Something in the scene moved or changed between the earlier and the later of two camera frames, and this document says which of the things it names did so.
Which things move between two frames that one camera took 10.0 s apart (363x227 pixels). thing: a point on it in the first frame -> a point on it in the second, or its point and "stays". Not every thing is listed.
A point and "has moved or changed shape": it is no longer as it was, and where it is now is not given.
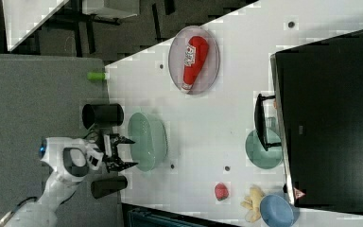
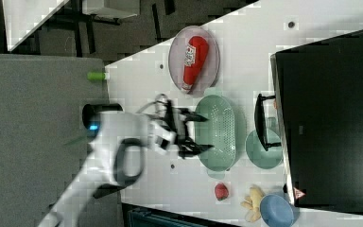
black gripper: [114, 162] -> [179, 123]
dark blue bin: [146, 218] stays
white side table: [23, 18] stays
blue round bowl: [276, 211] stays
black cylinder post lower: [103, 186] stays
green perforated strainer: [150, 137] has moved or changed shape
